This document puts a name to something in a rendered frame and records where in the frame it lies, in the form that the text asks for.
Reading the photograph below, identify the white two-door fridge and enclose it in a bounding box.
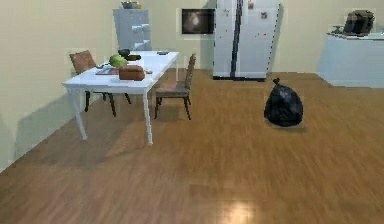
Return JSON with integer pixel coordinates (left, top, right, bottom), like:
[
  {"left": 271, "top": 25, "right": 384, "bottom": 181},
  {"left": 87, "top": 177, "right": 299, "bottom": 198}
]
[{"left": 212, "top": 0, "right": 282, "bottom": 82}]

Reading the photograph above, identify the grey chest of drawers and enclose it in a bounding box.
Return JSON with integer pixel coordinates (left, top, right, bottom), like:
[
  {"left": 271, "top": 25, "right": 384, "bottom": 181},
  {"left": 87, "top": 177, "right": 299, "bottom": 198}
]
[{"left": 112, "top": 8, "right": 153, "bottom": 52}]

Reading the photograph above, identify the brown wooden chair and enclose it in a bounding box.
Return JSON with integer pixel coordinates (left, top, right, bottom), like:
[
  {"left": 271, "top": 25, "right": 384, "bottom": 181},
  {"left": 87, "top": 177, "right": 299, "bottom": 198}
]
[
  {"left": 68, "top": 49, "right": 132, "bottom": 118},
  {"left": 153, "top": 53, "right": 197, "bottom": 121}
]

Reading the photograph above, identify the white kitchen counter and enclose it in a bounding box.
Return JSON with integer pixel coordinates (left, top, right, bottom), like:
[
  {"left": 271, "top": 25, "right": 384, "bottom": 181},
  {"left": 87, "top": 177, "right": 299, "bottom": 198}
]
[{"left": 315, "top": 31, "right": 384, "bottom": 89}]

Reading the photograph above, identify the green lettuce head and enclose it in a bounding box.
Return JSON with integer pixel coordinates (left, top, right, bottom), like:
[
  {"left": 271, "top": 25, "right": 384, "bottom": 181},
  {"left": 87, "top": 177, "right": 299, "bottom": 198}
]
[{"left": 108, "top": 54, "right": 129, "bottom": 69}]

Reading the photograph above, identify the black fridge handle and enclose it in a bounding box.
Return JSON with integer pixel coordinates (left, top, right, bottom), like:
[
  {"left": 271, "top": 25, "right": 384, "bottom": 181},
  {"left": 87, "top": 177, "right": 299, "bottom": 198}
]
[{"left": 229, "top": 0, "right": 244, "bottom": 79}]

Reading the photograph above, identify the dark framed wall picture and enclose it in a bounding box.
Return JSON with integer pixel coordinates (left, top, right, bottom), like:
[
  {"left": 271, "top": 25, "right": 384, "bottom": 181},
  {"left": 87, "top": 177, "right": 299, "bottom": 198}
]
[{"left": 181, "top": 8, "right": 216, "bottom": 35}]

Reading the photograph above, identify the black garbage bag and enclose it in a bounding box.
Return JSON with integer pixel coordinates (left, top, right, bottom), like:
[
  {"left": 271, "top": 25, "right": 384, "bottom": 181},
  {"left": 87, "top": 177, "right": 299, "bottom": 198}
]
[{"left": 263, "top": 77, "right": 305, "bottom": 128}]

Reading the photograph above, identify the grey bowl with fruit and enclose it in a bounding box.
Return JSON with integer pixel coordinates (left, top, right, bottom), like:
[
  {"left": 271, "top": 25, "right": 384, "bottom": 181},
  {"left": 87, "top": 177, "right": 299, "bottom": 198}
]
[{"left": 120, "top": 0, "right": 143, "bottom": 10}]

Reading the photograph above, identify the brown bread loaf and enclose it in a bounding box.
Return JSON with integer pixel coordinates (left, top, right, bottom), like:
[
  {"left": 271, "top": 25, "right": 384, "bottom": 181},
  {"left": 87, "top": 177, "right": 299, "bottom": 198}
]
[{"left": 118, "top": 64, "right": 147, "bottom": 82}]

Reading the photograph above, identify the white dining table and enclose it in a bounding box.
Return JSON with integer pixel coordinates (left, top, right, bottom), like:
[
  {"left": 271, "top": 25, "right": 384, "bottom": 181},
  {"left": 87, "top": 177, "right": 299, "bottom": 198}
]
[{"left": 61, "top": 50, "right": 180, "bottom": 145}]

